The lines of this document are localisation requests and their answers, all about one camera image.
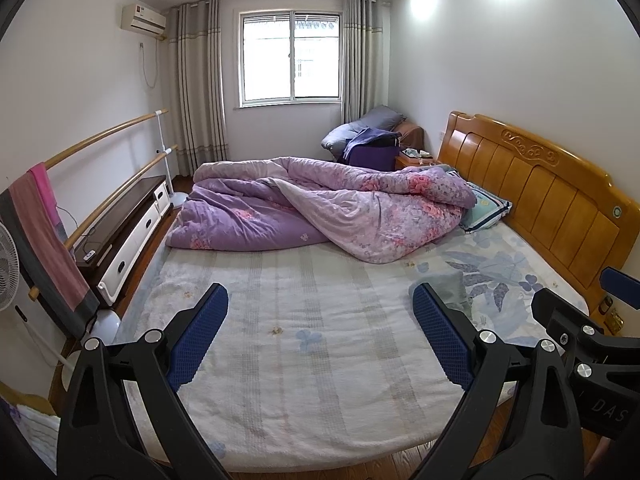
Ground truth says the white standing fan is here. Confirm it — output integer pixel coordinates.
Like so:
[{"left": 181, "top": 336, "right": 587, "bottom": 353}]
[{"left": 0, "top": 222, "right": 32, "bottom": 341}]

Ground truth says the wooden barre rail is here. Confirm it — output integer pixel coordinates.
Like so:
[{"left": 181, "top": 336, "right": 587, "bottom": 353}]
[
  {"left": 29, "top": 145, "right": 179, "bottom": 302},
  {"left": 44, "top": 109, "right": 169, "bottom": 171}
]

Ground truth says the grey striped curtain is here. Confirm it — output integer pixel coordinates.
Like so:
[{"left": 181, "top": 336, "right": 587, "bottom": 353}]
[
  {"left": 341, "top": 0, "right": 392, "bottom": 122},
  {"left": 167, "top": 0, "right": 231, "bottom": 179}
]

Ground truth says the white floral bed blanket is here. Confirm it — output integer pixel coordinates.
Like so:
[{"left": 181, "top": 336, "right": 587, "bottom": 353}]
[{"left": 117, "top": 220, "right": 591, "bottom": 472}]

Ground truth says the white knitted cloth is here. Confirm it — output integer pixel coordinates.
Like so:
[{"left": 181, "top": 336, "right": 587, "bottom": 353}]
[{"left": 12, "top": 402, "right": 63, "bottom": 476}]

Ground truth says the blue patterned pillow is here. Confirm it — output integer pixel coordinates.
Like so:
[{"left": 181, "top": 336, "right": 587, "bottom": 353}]
[{"left": 457, "top": 170, "right": 514, "bottom": 234}]

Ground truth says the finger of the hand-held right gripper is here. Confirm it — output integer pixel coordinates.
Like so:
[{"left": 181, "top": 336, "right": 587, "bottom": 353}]
[
  {"left": 531, "top": 287, "right": 610, "bottom": 376},
  {"left": 599, "top": 266, "right": 640, "bottom": 312}
]

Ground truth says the brown armchair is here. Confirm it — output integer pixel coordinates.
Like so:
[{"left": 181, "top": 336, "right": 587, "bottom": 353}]
[{"left": 397, "top": 120, "right": 425, "bottom": 154}]

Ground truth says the grey sweatshirt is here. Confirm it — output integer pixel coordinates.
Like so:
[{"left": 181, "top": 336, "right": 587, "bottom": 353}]
[{"left": 417, "top": 271, "right": 475, "bottom": 320}]

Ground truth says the white framed window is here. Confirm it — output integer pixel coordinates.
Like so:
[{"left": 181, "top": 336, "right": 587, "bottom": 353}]
[{"left": 238, "top": 10, "right": 344, "bottom": 109}]

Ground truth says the wooden bed headboard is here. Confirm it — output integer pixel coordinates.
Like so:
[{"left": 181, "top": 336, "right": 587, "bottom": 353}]
[{"left": 437, "top": 110, "right": 629, "bottom": 337}]

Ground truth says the dark purple cloth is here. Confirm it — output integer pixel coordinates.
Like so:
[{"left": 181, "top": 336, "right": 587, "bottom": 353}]
[{"left": 342, "top": 128, "right": 402, "bottom": 169}]

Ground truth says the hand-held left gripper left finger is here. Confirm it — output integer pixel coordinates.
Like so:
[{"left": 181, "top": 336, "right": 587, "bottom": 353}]
[{"left": 56, "top": 282, "right": 236, "bottom": 480}]

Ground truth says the purple floral quilt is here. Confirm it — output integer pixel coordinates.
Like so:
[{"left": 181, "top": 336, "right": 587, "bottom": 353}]
[{"left": 165, "top": 156, "right": 478, "bottom": 265}]

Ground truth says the bright pink towel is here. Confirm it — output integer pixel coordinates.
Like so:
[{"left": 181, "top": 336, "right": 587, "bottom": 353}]
[{"left": 27, "top": 162, "right": 63, "bottom": 233}]

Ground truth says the white air conditioner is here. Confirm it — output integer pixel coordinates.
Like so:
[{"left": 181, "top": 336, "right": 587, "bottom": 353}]
[{"left": 120, "top": 3, "right": 168, "bottom": 38}]

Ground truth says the dark wood white drawer cabinet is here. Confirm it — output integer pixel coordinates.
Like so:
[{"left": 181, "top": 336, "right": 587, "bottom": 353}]
[{"left": 72, "top": 175, "right": 174, "bottom": 309}]

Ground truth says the pink grey striped towel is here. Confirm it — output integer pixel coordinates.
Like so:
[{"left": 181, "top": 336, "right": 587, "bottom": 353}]
[{"left": 0, "top": 172, "right": 101, "bottom": 340}]

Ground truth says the white barre stand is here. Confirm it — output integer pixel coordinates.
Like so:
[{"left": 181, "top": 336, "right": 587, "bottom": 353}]
[{"left": 156, "top": 109, "right": 190, "bottom": 209}]

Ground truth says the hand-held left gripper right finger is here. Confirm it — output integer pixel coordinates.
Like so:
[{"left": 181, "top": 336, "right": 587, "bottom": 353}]
[{"left": 410, "top": 282, "right": 587, "bottom": 480}]

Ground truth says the air conditioner power cord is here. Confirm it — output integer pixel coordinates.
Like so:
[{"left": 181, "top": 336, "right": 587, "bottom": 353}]
[{"left": 138, "top": 39, "right": 162, "bottom": 89}]

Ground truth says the wooden nightstand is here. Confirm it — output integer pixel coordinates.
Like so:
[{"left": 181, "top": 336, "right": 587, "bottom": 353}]
[{"left": 395, "top": 152, "right": 442, "bottom": 171}]

